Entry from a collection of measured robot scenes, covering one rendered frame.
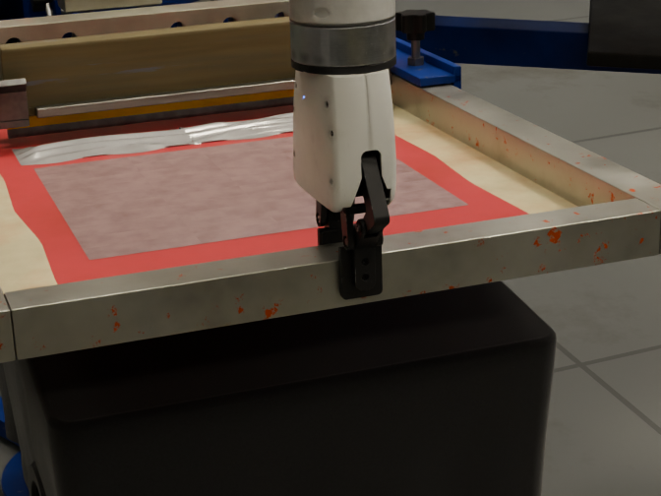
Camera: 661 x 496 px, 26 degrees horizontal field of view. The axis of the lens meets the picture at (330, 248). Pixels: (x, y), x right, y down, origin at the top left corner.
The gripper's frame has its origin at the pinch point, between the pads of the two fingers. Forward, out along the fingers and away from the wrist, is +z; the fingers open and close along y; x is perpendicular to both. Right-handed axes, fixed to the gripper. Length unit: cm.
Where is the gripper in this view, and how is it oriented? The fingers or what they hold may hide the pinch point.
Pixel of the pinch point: (349, 261)
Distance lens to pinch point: 107.0
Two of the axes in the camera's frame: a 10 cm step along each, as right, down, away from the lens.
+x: 9.4, -1.4, 3.1
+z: 0.3, 9.5, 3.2
